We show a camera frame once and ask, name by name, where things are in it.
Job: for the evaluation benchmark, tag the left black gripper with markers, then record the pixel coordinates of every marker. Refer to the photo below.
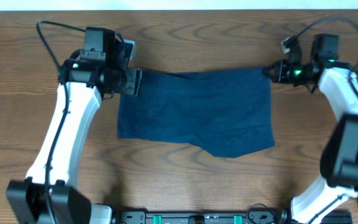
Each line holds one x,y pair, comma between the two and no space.
133,81

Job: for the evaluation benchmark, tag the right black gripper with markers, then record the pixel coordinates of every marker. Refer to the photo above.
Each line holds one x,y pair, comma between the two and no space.
281,76

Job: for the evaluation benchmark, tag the dark blue shorts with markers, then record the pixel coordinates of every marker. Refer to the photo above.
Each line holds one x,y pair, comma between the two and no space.
227,113

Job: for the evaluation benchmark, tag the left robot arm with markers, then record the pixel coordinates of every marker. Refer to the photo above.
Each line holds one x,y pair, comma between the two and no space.
49,193

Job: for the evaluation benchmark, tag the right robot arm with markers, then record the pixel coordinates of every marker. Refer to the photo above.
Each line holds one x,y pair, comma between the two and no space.
336,80

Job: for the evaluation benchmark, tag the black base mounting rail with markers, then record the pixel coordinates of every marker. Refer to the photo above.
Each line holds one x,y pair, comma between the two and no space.
260,215

